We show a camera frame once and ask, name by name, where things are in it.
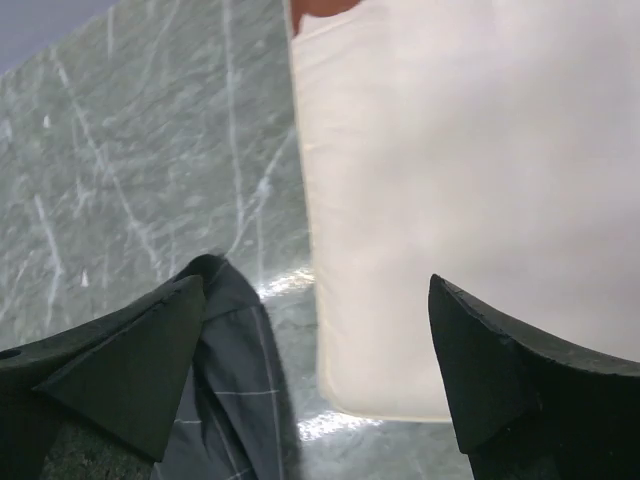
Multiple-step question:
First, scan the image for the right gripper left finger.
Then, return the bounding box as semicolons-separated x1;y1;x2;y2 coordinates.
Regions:
1;276;206;479

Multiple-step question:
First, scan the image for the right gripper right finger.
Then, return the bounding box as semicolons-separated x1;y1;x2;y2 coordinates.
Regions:
428;275;639;480

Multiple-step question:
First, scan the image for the dark grey checked pillowcase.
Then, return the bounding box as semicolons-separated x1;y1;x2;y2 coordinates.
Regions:
151;254;302;480

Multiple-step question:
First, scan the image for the cream bear print pillow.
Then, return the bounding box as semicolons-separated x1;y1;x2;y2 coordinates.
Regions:
290;0;639;421

